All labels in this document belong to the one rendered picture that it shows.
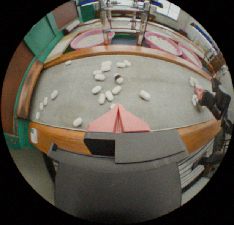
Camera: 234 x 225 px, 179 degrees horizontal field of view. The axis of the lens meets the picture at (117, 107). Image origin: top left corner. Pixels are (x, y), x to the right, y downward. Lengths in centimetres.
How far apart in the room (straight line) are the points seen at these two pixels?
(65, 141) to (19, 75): 41
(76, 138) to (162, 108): 28
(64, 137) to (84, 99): 14
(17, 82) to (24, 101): 12
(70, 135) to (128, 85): 24
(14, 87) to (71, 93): 35
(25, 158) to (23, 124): 98
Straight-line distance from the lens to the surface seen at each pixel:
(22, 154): 140
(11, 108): 48
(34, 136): 40
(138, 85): 28
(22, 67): 52
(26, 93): 45
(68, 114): 29
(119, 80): 26
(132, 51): 37
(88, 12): 289
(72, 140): 26
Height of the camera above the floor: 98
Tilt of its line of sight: 76 degrees down
